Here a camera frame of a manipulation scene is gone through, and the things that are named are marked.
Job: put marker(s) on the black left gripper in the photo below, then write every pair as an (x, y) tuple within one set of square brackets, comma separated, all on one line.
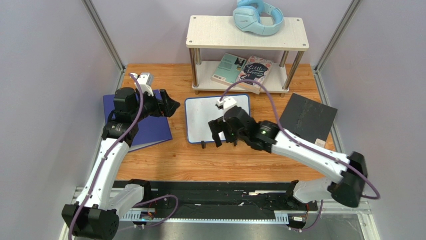
[(170, 107)]

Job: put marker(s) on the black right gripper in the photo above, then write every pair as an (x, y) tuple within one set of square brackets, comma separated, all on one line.
[(225, 128)]

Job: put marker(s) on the blue framed whiteboard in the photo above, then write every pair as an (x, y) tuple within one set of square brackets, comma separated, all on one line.
[(199, 111)]

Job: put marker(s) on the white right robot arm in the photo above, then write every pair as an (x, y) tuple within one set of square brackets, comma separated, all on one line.
[(345, 176)]

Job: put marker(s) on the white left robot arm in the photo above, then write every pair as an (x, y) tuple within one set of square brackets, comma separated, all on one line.
[(95, 215)]

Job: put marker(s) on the blue binder folder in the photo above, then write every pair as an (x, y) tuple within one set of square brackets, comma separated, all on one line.
[(152, 130)]

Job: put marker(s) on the teal paperback book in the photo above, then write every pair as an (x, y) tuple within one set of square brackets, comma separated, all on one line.
[(228, 70)]

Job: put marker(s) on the Little Women book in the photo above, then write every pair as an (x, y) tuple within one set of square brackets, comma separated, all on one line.
[(257, 70)]

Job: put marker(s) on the white two-tier shelf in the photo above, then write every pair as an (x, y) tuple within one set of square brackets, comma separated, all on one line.
[(220, 33)]

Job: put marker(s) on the black notebook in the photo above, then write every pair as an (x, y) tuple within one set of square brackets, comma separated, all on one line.
[(308, 119)]

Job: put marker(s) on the light blue headphones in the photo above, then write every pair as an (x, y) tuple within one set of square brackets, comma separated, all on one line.
[(247, 17)]

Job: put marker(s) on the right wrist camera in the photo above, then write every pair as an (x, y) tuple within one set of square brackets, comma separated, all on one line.
[(226, 103)]

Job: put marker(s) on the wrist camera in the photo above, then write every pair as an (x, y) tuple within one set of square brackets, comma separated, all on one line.
[(226, 103), (143, 82)]

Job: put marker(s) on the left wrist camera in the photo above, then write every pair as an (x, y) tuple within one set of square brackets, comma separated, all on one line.
[(143, 82)]

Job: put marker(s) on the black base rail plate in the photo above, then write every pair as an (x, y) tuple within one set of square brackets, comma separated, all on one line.
[(221, 200)]

